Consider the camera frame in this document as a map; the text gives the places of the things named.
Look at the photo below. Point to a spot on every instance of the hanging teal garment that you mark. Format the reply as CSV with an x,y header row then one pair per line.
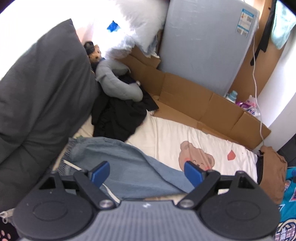
x,y
283,23

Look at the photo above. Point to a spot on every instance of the pink plastic bag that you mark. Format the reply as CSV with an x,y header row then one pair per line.
x,y
250,106

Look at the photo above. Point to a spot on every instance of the cream bear print bedsheet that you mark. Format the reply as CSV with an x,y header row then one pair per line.
x,y
173,144

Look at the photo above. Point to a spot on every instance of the brown cardboard sheet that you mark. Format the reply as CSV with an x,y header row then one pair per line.
x,y
186,102

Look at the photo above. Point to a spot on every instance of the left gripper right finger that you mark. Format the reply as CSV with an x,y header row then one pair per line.
x,y
230,207

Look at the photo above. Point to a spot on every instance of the detergent bottle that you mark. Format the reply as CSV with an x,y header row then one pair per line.
x,y
232,96

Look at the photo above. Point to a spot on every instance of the light blue denim jeans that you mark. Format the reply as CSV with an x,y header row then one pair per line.
x,y
133,174

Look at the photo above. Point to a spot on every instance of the white pillow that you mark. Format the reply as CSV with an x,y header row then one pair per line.
x,y
140,23

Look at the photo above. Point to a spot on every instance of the brown teddy bear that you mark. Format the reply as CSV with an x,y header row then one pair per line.
x,y
93,52

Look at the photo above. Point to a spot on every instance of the dark grey duvet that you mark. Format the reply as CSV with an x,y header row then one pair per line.
x,y
46,96

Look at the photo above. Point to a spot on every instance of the black garment pile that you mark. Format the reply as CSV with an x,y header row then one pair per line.
x,y
116,118

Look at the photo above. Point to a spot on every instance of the teal cartoon blanket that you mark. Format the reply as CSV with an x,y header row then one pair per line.
x,y
287,226

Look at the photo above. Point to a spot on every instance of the grey wrapped mattress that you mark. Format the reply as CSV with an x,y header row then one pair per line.
x,y
206,41

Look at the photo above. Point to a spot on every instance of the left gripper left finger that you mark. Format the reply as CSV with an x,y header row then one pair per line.
x,y
62,207

